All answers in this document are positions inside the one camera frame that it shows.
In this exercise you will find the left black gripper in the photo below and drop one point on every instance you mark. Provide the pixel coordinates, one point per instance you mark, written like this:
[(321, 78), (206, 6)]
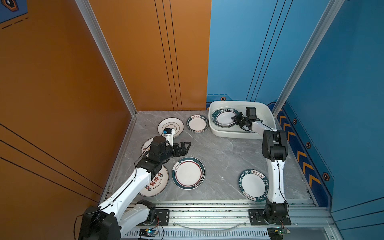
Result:
[(183, 151)]

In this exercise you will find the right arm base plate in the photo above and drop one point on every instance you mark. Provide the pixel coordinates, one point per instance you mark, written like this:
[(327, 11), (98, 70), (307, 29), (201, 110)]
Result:
[(259, 217)]

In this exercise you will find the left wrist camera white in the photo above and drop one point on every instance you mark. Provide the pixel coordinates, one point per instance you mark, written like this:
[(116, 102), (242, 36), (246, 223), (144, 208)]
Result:
[(169, 135)]

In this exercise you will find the small green rim text plate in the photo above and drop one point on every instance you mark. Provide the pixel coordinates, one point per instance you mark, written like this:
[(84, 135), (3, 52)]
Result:
[(197, 123)]

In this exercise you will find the plate with orange sunburst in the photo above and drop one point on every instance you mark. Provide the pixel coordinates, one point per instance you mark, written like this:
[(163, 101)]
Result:
[(146, 146)]

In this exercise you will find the left green circuit board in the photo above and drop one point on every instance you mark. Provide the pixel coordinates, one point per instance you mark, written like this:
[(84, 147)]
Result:
[(148, 234)]

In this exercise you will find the left aluminium corner post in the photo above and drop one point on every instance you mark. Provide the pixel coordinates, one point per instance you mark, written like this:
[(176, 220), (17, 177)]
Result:
[(101, 42)]

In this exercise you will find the right aluminium corner post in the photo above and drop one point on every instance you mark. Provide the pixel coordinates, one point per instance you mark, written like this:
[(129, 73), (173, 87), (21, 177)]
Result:
[(318, 34)]

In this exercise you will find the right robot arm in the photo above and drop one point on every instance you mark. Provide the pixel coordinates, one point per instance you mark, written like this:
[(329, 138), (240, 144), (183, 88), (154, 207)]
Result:
[(275, 150)]

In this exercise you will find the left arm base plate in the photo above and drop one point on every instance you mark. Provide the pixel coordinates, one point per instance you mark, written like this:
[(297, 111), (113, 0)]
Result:
[(156, 216)]

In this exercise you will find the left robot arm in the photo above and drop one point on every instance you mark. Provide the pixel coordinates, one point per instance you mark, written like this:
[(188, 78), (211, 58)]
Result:
[(111, 219)]

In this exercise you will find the aluminium rail frame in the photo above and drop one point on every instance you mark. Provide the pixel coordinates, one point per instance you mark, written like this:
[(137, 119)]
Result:
[(241, 219)]

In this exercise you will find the right circuit board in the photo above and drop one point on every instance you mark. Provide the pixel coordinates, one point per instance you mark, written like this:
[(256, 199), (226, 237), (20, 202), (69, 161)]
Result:
[(278, 234)]

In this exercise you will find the white plastic bin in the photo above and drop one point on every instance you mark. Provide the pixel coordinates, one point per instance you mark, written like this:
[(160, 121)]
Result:
[(262, 112)]

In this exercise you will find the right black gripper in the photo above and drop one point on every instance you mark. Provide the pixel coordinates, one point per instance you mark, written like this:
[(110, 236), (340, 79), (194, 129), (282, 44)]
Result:
[(236, 119)]

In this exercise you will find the green rim text plate front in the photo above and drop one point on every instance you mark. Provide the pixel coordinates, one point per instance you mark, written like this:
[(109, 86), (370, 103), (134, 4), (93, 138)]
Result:
[(254, 185)]

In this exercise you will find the white plate brown flower outline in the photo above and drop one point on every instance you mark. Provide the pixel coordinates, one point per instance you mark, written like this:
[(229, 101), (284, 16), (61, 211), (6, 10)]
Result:
[(172, 123)]

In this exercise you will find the large plate red characters circles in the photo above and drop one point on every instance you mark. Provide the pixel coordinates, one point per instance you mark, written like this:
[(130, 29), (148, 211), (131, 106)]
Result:
[(157, 184)]

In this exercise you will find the green red rim plate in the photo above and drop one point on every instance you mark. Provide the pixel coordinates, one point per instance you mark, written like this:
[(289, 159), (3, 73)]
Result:
[(188, 173), (224, 117)]

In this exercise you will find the aluminium corner post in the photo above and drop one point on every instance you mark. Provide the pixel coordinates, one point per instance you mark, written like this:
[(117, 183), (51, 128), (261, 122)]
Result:
[(318, 34), (101, 42)]

